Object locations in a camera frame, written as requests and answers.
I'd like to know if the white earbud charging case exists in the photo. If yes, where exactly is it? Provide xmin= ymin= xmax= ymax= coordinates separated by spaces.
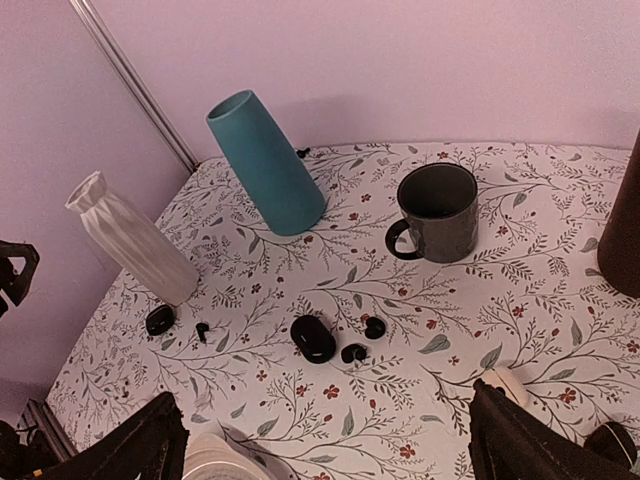
xmin=481 ymin=366 xmax=530 ymax=408

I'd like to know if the black case near right gripper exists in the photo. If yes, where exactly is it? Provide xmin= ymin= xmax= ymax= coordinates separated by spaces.
xmin=583 ymin=422 xmax=638 ymax=469

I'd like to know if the small black earbud case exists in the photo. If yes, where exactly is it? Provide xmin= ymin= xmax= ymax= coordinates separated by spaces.
xmin=145 ymin=305 xmax=175 ymax=337

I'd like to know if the aluminium left frame post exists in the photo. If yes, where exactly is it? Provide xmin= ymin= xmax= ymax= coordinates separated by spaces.
xmin=69 ymin=0 xmax=198 ymax=174

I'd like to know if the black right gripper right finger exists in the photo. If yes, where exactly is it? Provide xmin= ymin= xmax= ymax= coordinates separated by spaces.
xmin=469 ymin=380 xmax=639 ymax=480

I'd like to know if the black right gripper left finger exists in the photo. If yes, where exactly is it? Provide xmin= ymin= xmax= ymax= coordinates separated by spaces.
xmin=42 ymin=392 xmax=189 ymax=479

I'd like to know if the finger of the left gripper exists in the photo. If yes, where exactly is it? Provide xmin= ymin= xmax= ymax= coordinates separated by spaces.
xmin=1 ymin=241 xmax=39 ymax=307

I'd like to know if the black round earbud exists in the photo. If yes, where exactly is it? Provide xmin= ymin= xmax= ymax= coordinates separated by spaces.
xmin=340 ymin=343 xmax=367 ymax=364
xmin=364 ymin=317 xmax=386 ymax=340

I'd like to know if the white ribbed vase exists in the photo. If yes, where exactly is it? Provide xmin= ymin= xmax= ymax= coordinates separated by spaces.
xmin=65 ymin=171 xmax=199 ymax=306

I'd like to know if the dark brown tall vase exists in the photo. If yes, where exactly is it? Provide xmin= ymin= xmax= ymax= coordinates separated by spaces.
xmin=597 ymin=138 xmax=640 ymax=298

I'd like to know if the black stem earbud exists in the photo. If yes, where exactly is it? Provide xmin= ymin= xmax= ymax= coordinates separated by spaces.
xmin=196 ymin=322 xmax=210 ymax=343

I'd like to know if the teal tapered vase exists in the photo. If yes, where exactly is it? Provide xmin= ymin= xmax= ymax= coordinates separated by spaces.
xmin=206 ymin=90 xmax=326 ymax=236

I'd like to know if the black oval earbud case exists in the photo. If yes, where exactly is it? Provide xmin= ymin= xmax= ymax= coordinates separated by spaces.
xmin=290 ymin=315 xmax=337 ymax=364

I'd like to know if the dark grey mug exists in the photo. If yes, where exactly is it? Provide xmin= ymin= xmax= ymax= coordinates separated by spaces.
xmin=385 ymin=162 xmax=479 ymax=264

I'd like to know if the cream swirl ceramic plate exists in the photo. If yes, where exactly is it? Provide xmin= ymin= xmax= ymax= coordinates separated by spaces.
xmin=182 ymin=432 xmax=274 ymax=480

